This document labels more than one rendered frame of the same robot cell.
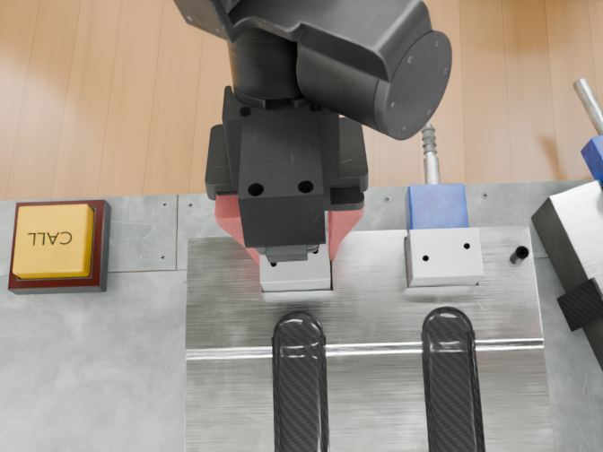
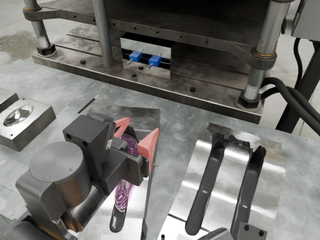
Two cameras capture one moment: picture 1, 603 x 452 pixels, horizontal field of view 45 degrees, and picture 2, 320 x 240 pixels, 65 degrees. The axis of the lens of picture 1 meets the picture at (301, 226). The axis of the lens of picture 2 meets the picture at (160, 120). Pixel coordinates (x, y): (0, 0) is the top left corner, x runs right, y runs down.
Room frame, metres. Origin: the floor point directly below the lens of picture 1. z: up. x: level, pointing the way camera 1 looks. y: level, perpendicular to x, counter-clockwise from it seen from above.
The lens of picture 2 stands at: (0.36, -0.08, 1.52)
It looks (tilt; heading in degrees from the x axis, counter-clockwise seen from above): 44 degrees down; 202
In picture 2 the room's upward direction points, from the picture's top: straight up
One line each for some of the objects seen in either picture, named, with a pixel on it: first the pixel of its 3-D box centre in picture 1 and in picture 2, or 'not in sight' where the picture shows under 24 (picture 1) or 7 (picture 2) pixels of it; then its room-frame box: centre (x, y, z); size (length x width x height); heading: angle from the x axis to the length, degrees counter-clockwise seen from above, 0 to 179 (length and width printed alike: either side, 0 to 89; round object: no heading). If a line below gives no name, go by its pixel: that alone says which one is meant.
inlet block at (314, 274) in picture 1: (293, 206); not in sight; (0.19, 0.00, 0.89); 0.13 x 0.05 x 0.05; 178
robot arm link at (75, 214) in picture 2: not in sight; (76, 201); (0.25, -0.24, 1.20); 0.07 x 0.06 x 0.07; 174
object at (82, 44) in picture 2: not in sight; (162, 48); (-0.99, -0.59, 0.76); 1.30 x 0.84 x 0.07; 88
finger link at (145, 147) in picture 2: not in sight; (138, 145); (0.12, -0.21, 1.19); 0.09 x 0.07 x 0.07; 174
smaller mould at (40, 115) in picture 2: not in sight; (21, 122); (-0.10, -0.84, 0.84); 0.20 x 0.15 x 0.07; 178
